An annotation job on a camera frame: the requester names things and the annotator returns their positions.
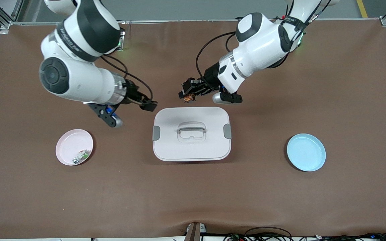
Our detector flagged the pink round plate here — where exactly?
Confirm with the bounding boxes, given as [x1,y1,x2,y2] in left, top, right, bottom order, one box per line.
[56,129,94,167]

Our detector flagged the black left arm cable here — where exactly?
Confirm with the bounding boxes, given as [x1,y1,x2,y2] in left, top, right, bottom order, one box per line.
[195,31,237,81]

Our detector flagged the black looped cable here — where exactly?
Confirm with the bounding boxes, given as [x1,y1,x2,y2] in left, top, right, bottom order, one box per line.
[244,227,293,241]

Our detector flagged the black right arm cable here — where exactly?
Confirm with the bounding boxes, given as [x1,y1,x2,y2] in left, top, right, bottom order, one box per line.
[101,55,154,102]

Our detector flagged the aluminium camera stand beam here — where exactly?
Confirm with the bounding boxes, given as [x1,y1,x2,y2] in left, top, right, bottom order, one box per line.
[184,222,207,241]

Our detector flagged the black cable tangle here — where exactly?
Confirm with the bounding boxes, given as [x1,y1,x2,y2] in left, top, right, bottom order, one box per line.
[315,232,386,241]

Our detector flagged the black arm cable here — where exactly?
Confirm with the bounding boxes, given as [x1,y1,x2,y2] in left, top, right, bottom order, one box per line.
[101,55,154,102]
[195,31,237,81]

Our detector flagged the green white push-button switch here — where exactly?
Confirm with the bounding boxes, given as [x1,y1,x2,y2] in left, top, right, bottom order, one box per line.
[72,150,91,165]

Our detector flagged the light blue round plate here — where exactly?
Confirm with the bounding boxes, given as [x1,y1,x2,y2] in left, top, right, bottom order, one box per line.
[286,133,326,172]

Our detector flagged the white lidded storage box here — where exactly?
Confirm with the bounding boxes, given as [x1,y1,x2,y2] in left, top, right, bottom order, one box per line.
[152,106,232,162]

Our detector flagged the silver table edge rail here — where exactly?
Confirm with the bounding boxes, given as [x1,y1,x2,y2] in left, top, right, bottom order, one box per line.
[10,18,386,26]

